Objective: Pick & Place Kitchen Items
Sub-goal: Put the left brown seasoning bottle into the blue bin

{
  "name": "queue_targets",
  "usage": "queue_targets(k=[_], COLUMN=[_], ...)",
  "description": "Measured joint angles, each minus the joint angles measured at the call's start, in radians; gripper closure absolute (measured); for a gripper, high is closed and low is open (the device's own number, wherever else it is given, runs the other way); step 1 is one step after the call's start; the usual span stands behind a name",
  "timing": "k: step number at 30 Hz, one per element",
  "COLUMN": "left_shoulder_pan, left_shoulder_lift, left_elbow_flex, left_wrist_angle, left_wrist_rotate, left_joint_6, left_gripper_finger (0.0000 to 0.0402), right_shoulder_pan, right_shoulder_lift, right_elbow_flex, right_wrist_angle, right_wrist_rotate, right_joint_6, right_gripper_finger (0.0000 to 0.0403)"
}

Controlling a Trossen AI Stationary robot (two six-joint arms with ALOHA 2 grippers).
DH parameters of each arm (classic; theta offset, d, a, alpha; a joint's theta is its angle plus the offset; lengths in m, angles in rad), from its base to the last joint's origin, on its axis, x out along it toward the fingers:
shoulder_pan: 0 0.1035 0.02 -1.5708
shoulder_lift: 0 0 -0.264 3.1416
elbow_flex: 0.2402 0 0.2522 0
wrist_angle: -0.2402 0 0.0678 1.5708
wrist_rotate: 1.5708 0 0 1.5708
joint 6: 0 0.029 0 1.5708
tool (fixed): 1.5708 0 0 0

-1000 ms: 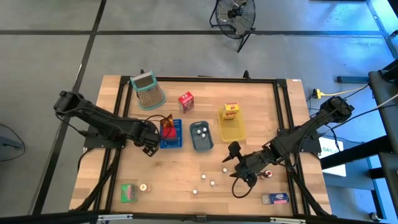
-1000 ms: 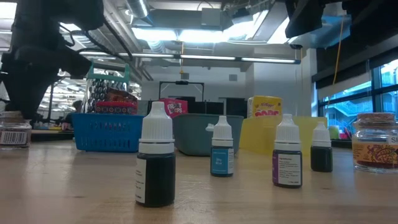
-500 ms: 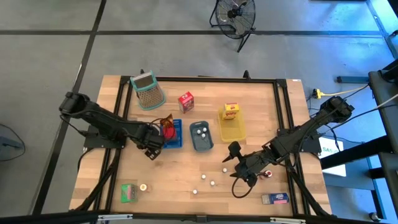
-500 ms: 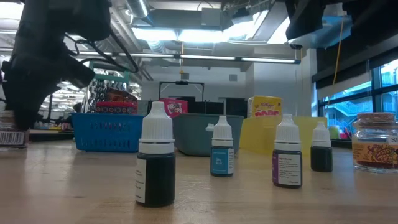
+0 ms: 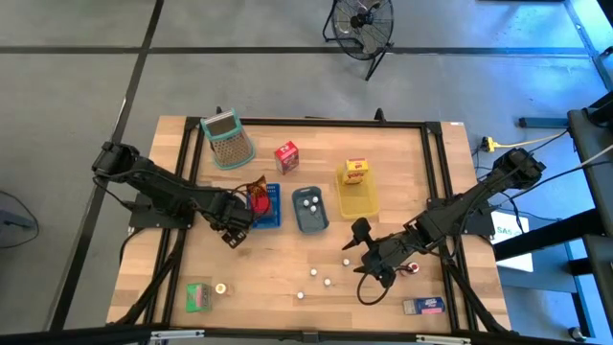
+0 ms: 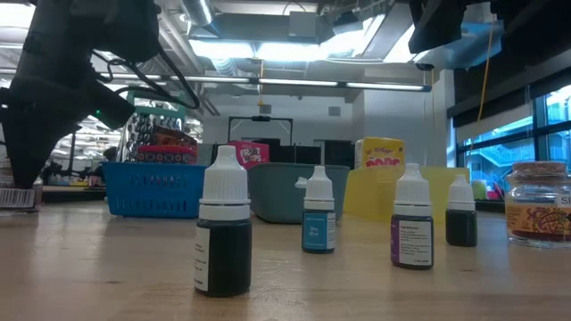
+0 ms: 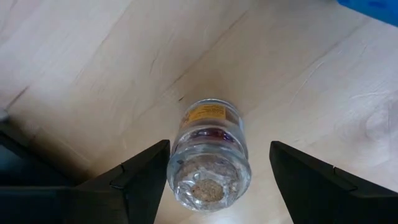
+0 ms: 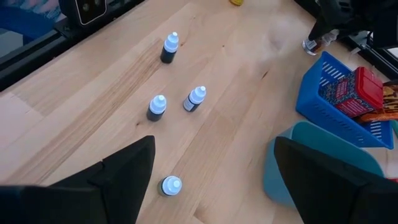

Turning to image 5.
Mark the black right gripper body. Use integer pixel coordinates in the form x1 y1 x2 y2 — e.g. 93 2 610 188
356 229 418 288

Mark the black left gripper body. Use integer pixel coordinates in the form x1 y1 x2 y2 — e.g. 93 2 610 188
209 194 256 250

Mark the red-lidded patterned paprika tin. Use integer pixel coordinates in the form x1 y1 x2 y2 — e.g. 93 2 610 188
249 194 273 216

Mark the brown taco seasoning packet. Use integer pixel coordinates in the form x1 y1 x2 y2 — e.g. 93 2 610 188
245 174 269 202

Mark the yellow Corn Pops box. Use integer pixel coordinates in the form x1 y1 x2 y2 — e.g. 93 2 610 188
341 158 371 187

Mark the yellow translucent plastic bin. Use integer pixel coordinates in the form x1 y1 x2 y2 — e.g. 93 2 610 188
334 165 381 220

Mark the blue plastic basket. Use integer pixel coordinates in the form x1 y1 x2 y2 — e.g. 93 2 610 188
246 183 284 230

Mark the grey plastic bin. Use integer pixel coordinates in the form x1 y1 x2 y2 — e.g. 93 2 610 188
291 185 330 235

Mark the blue rectangular food box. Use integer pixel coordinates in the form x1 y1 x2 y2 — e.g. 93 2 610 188
402 295 447 316

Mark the red Froot Loops box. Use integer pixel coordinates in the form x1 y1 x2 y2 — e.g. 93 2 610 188
273 140 301 175

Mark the green Apple Jacks box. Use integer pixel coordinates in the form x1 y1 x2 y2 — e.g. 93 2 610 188
185 282 214 313

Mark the white paper sign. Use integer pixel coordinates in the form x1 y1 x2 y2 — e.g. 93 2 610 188
490 210 534 273

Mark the black steel beam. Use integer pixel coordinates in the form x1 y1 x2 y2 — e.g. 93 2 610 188
492 208 613 263

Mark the black aluminium crossbar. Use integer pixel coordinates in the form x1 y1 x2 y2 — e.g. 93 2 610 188
0 323 613 345

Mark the blue steel leg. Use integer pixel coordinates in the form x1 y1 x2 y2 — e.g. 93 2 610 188
563 239 600 339

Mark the blue steel bar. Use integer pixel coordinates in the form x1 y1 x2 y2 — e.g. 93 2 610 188
518 116 571 129

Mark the black floor fan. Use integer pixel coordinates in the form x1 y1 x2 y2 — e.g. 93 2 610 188
321 0 396 82

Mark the grey office chair base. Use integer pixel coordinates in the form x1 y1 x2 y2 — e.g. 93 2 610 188
0 190 40 250

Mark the dark grey side table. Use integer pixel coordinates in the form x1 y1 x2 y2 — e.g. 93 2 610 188
567 89 613 344

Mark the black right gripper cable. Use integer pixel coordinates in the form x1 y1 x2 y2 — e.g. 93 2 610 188
356 271 399 307

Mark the steel box grater teal handle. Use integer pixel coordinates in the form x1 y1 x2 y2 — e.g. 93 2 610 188
199 107 257 172

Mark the silver aluminium bracket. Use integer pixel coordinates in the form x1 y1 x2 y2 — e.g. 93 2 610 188
149 329 206 342
415 333 473 345

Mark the black floor cable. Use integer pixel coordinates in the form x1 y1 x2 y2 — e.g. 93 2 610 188
507 160 613 219

